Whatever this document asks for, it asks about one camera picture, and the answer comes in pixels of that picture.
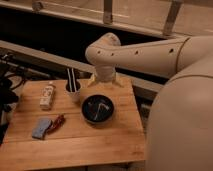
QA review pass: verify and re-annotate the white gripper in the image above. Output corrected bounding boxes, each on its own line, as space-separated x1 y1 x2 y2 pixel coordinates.
87 66 123 87

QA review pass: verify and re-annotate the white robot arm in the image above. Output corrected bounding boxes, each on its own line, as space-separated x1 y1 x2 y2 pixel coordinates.
85 33 213 171

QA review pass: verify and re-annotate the metal utensil in bowl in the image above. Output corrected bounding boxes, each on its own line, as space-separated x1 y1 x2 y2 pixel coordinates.
94 103 109 120

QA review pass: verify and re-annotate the black bowl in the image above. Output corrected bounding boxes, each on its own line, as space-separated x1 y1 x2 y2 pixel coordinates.
82 94 114 124

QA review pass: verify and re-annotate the black chopstick right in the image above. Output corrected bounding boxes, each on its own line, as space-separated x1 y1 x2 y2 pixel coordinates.
71 68 79 92

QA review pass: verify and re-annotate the black chopstick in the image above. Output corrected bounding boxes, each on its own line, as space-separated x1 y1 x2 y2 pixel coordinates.
67 68 74 92
71 68 79 92

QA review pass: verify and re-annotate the white cup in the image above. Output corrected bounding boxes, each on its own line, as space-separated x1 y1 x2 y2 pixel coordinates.
66 83 81 103

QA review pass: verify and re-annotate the black chopstick left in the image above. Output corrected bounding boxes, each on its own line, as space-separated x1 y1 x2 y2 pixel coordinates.
67 68 74 92

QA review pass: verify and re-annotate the red wrapped snack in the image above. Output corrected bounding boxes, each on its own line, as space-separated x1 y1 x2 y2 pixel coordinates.
46 115 65 134

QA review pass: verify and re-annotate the white bottle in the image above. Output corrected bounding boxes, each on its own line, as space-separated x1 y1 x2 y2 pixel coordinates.
40 81 55 110

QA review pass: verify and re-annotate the blue sponge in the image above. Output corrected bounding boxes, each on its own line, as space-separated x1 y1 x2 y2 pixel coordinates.
32 118 52 140

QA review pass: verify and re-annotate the metal rail bracket middle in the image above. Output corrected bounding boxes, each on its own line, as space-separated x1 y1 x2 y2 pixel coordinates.
103 0 113 24

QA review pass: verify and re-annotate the metal rail bracket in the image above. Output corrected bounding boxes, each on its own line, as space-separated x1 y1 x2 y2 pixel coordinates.
32 0 43 12
163 0 183 36
103 0 113 24

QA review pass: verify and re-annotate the black equipment with cables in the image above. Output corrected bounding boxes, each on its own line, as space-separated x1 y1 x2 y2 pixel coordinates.
0 54 25 145

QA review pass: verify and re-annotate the metal rail bracket right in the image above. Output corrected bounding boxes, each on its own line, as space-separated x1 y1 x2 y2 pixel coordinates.
163 0 183 36

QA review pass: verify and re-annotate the metal rail bracket left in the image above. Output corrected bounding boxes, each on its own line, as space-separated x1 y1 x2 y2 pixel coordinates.
32 0 43 12

